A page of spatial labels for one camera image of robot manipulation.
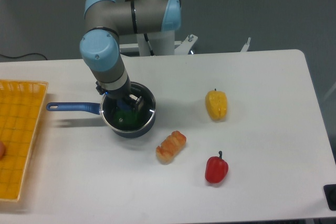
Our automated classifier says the black cable on floor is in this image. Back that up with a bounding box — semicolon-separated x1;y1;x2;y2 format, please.
0;52;48;60

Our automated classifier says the glass pot lid blue knob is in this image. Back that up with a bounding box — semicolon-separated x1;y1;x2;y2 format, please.
100;82;156;137

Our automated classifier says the orange object in basket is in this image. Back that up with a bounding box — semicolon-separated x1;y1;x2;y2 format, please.
0;141;6;158

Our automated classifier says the toy bread loaf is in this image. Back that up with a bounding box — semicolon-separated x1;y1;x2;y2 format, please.
155;131;187;164

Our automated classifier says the black device table corner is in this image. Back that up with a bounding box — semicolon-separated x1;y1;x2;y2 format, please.
323;184;336;211

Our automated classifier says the yellow woven basket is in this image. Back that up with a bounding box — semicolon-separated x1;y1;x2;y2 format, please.
1;79;48;202

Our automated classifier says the red bell pepper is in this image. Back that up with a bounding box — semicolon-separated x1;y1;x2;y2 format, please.
205;151;229;184

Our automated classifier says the dark saucepan blue handle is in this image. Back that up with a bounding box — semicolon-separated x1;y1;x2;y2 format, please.
46;82;156;138

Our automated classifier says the green bell pepper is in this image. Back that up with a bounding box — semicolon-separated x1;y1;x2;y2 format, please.
113;110;140;127

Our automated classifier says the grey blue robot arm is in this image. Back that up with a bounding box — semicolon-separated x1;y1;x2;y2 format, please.
80;0;181;109

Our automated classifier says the white metal bracket right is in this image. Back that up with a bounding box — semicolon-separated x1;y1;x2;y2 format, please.
241;37;251;52

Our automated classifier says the yellow bell pepper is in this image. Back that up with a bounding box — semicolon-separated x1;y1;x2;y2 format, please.
205;89;228;121

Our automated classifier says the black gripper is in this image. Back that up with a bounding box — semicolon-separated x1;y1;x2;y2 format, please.
96;79;143;110

